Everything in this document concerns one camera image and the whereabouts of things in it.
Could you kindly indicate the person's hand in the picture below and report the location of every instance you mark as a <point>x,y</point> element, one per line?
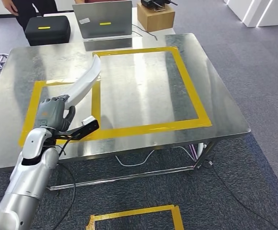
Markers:
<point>9,8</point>

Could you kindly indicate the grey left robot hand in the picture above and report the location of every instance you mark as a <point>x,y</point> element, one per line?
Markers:
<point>51,114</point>

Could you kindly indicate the white curved plastic part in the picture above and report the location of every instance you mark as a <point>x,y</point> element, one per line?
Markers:
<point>84,84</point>

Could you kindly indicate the person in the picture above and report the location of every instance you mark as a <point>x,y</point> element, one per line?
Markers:
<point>31,9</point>

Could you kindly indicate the black zip case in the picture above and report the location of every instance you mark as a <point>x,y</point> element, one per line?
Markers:
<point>48,30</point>

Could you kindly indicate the grey laptop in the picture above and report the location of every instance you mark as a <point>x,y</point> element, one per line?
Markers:
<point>103,20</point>

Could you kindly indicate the cardboard box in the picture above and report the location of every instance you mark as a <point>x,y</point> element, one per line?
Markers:
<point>156,19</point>

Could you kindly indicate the black device with antenna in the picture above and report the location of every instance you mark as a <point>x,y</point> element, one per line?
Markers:
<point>153,3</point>

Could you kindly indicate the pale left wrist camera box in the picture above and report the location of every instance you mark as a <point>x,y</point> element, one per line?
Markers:
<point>89,122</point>

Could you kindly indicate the chrome stand frame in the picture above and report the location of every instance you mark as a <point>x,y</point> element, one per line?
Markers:
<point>129,177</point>

